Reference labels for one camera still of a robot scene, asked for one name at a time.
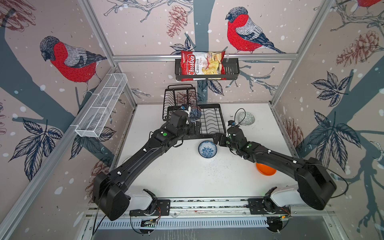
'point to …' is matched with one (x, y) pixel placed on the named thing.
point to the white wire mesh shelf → (100, 105)
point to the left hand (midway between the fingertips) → (194, 123)
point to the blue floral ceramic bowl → (207, 149)
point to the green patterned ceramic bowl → (249, 120)
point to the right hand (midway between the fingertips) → (215, 139)
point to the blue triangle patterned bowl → (195, 114)
